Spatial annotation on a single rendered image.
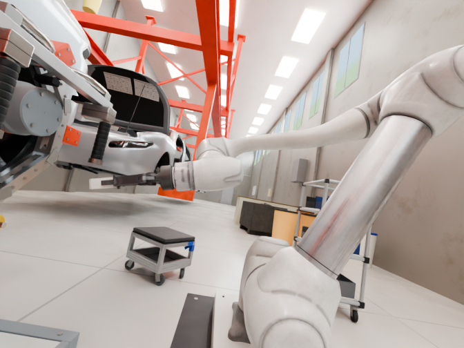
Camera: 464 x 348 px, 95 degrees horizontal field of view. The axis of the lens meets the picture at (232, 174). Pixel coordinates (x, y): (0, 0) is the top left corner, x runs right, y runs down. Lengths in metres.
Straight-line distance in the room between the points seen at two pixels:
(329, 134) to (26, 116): 0.80
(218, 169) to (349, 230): 0.36
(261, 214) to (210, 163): 4.30
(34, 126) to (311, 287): 0.76
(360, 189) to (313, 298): 0.24
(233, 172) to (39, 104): 0.54
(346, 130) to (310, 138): 0.10
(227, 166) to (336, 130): 0.34
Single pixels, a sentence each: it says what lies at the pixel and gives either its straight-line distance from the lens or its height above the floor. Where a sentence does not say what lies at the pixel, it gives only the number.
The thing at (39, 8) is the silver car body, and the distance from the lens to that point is 1.67.
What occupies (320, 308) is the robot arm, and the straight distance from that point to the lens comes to 0.49.
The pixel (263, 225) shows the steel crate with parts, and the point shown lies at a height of 0.25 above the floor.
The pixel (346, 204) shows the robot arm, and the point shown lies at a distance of 0.51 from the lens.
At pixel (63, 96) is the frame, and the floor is 0.98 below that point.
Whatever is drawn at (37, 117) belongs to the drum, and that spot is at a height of 0.83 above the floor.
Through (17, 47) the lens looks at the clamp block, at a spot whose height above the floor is 0.92.
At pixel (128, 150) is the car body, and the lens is 3.30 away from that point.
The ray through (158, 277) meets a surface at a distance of 1.80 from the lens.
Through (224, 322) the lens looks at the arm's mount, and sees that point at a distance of 0.79.
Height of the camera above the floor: 0.72
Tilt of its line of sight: 6 degrees up
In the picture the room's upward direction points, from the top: 11 degrees clockwise
